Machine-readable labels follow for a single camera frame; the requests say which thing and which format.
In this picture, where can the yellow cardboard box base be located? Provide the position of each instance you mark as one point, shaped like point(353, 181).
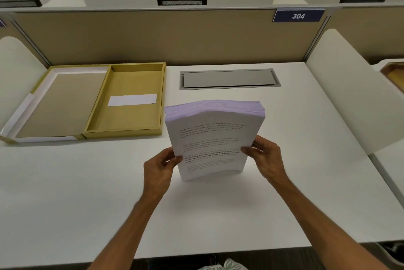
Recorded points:
point(126, 118)

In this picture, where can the brown wooden tray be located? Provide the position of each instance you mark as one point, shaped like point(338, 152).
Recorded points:
point(394, 75)

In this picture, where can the white paper label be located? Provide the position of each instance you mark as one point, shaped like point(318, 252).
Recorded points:
point(132, 100)

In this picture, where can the person's patterned garment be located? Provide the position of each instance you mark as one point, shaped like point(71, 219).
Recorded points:
point(227, 265)

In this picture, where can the thick stack of printed paper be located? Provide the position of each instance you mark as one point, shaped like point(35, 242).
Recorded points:
point(211, 134)

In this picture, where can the person's left thumb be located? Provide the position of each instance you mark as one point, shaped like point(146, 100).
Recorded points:
point(173, 159)

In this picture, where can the person's right hand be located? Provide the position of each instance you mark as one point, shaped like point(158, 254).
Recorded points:
point(270, 161)

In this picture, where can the person's right forearm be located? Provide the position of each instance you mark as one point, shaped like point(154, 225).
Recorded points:
point(318, 225)

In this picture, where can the blue number sign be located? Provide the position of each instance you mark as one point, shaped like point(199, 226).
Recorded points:
point(298, 16)

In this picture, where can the black bag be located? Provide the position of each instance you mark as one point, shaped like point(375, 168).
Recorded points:
point(393, 252)

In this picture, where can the person's left forearm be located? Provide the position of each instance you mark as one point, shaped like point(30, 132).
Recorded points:
point(129, 232)

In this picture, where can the person's left hand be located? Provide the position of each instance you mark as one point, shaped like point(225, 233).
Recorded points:
point(156, 173)

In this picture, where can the beige desk partition panel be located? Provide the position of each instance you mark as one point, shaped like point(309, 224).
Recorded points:
point(157, 36)

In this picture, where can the person's right thumb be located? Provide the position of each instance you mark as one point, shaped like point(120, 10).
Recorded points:
point(248, 151)

